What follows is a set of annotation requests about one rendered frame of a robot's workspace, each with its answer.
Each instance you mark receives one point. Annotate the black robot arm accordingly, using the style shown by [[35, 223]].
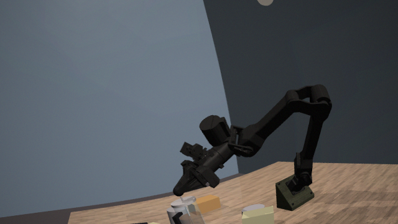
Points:
[[251, 138]]

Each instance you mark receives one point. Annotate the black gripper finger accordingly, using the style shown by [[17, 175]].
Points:
[[184, 177], [193, 182]]

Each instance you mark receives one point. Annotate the glass french press with black handle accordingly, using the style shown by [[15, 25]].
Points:
[[186, 209]]

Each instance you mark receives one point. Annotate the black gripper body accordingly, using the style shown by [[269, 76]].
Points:
[[206, 172]]

